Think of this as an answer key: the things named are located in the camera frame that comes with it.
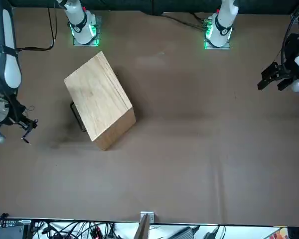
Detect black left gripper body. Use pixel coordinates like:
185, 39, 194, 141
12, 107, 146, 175
283, 32, 299, 77

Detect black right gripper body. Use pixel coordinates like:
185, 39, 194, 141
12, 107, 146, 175
3, 96, 26, 125

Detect wooden drawer box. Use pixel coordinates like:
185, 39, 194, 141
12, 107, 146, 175
63, 51, 137, 152

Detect colourful printed book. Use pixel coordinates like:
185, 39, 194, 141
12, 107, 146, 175
269, 228, 289, 239

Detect small black power adapter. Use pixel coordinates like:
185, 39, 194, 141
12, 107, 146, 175
204, 225, 226, 239

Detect large grey power adapter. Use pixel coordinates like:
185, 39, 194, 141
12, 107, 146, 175
169, 225, 200, 239

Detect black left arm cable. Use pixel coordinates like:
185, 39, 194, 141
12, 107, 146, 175
280, 0, 299, 66

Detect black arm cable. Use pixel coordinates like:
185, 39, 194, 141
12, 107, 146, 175
14, 6, 58, 52
280, 0, 299, 66

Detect black drawer handle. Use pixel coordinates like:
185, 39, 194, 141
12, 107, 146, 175
69, 101, 87, 132

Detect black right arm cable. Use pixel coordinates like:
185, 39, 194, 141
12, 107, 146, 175
14, 6, 58, 52

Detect black cable on table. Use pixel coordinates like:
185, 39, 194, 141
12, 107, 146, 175
161, 11, 208, 32

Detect tangled black cables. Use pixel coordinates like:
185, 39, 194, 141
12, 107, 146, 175
31, 220, 121, 239

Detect upright camera post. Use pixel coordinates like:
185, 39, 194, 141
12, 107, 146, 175
134, 214, 150, 239

